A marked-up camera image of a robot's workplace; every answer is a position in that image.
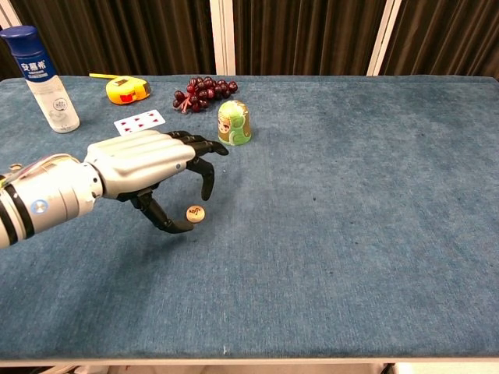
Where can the blue table cloth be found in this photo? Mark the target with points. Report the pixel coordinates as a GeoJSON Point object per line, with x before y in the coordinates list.
{"type": "Point", "coordinates": [312, 233]}

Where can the black pleated curtain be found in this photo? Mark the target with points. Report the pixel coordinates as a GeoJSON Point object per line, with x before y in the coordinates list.
{"type": "Point", "coordinates": [304, 35]}
{"type": "Point", "coordinates": [117, 35]}
{"type": "Point", "coordinates": [448, 35]}
{"type": "Point", "coordinates": [8, 58]}

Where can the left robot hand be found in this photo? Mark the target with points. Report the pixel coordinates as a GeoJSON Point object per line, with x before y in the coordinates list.
{"type": "Point", "coordinates": [136, 163]}

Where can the dark red grape bunch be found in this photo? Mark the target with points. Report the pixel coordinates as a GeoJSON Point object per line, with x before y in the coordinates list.
{"type": "Point", "coordinates": [202, 93]}

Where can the round wooden chess piece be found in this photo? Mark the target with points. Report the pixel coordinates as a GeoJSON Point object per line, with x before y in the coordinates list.
{"type": "Point", "coordinates": [196, 213]}

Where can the yellow tape measure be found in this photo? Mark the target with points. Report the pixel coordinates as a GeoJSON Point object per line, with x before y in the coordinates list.
{"type": "Point", "coordinates": [124, 91]}

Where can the white frame post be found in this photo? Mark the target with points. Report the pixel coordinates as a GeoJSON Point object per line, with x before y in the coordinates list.
{"type": "Point", "coordinates": [223, 35]}
{"type": "Point", "coordinates": [8, 15]}
{"type": "Point", "coordinates": [384, 39]}

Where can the green matryoshka doll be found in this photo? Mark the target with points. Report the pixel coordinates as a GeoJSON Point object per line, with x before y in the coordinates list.
{"type": "Point", "coordinates": [234, 124]}

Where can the clear bottle with blue cap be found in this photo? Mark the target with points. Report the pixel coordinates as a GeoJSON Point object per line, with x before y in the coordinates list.
{"type": "Point", "coordinates": [43, 85]}

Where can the red hearts playing card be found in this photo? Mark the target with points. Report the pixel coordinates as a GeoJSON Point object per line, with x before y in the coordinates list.
{"type": "Point", "coordinates": [140, 121]}

